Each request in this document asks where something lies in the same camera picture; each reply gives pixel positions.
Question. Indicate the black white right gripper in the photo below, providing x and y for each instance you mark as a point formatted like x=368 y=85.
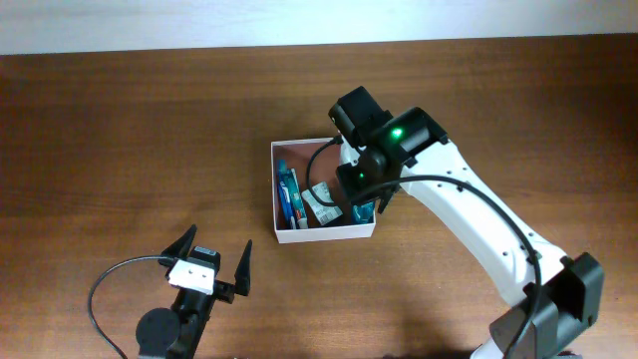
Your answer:
x=354 y=185

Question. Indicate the blue disposable razor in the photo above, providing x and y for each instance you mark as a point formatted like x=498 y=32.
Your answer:
x=284 y=204

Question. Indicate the green toothpaste tube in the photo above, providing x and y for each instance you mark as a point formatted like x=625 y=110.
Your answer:
x=296 y=200

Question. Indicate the white green packet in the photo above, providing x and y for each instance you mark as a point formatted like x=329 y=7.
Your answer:
x=324 y=214

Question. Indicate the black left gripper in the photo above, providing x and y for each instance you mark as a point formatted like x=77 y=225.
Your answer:
x=226 y=291

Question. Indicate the pink open cardboard box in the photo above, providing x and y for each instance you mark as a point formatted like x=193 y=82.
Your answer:
x=297 y=153

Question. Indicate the teal mouthwash bottle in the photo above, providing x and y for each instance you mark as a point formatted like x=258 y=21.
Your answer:
x=363 y=213

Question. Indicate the blue white toothbrush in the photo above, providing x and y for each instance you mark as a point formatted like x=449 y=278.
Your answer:
x=281 y=172

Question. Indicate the clear purple spray bottle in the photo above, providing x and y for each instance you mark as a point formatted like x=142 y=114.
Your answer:
x=348 y=155

